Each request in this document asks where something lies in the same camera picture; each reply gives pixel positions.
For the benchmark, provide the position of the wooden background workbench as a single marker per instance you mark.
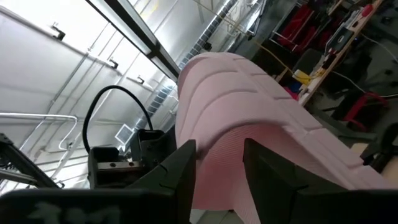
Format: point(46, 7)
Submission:
point(339, 53)

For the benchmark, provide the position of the long ceiling light fixture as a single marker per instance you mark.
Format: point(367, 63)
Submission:
point(136, 34)

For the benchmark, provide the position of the red tool cabinet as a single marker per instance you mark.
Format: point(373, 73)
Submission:
point(298, 25)

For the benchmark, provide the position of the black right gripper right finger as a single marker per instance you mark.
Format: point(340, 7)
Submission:
point(270, 180)

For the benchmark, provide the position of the pink rubber slide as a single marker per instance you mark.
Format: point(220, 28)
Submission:
point(236, 102)

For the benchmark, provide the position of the red metal frame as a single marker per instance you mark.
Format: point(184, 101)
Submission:
point(363, 105)

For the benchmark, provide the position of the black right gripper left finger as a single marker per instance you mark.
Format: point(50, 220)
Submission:
point(182, 174)

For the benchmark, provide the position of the silver ceiling conduit pipe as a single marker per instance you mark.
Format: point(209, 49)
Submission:
point(37, 115)

